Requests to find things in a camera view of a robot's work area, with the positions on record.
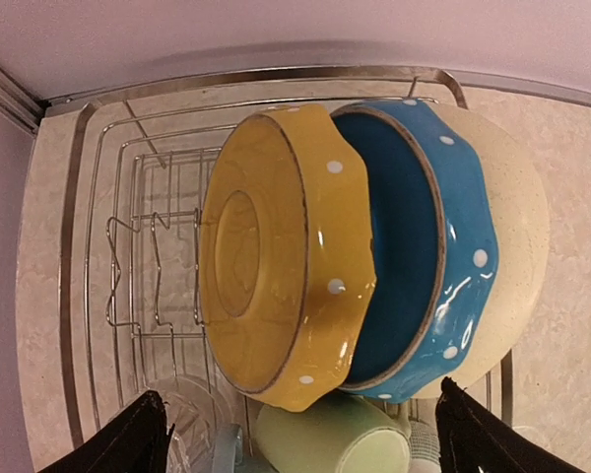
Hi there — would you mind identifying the metal wire dish rack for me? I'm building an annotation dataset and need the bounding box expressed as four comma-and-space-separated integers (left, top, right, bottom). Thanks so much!
59, 66, 512, 446

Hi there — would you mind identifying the cream speckled plate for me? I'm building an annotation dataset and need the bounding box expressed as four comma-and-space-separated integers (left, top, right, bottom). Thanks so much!
426, 101, 550, 388

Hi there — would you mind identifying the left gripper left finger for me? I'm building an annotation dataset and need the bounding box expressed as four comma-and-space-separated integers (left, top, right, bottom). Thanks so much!
44, 390, 174, 473

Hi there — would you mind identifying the white patterned bowl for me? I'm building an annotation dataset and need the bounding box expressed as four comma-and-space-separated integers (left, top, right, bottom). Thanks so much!
408, 419, 442, 473

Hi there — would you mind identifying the clear drinking glass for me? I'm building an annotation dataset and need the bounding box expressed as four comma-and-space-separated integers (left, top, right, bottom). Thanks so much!
149, 374, 232, 472

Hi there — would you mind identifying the green ceramic mug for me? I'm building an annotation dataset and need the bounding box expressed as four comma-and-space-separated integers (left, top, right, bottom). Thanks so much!
253, 393, 410, 473

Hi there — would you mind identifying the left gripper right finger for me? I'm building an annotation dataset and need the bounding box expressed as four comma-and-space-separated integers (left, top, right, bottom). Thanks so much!
435, 376, 579, 473

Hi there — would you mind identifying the blue dotted plate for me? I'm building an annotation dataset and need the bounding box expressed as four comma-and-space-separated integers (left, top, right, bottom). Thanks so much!
332, 99, 499, 403

